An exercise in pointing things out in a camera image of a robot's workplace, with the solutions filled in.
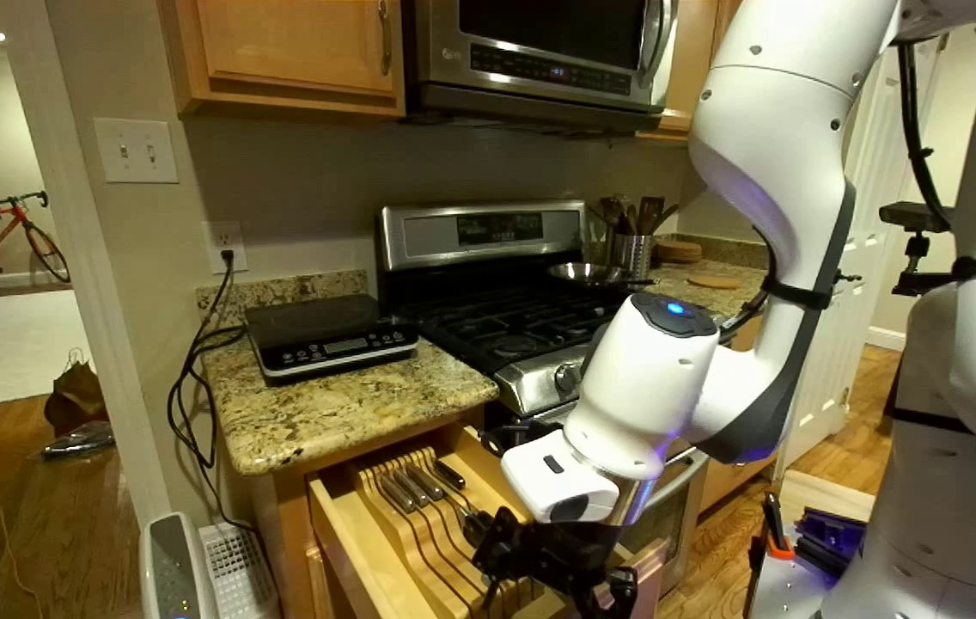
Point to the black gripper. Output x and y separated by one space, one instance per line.
567 559

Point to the wooden top drawer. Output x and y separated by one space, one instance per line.
368 580

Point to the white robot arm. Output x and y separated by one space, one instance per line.
769 137

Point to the wooden knife block insert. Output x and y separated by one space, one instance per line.
435 543

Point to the steel frying pan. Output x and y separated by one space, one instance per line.
589 271

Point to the stainless steel gas stove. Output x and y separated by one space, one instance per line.
499 310

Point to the wooden cutting board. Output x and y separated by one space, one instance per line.
713 279

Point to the granite countertop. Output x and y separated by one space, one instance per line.
322 420

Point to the black induction cooktop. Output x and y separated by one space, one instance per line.
325 335

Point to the utensil holder with utensils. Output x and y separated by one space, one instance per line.
625 232

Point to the white space heater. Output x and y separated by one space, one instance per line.
204 570

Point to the stainless steel microwave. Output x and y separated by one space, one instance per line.
579 63

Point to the wooden upper cabinet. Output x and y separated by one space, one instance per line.
288 55

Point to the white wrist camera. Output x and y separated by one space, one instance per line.
555 483

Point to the white wall light switch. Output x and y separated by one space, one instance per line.
137 151

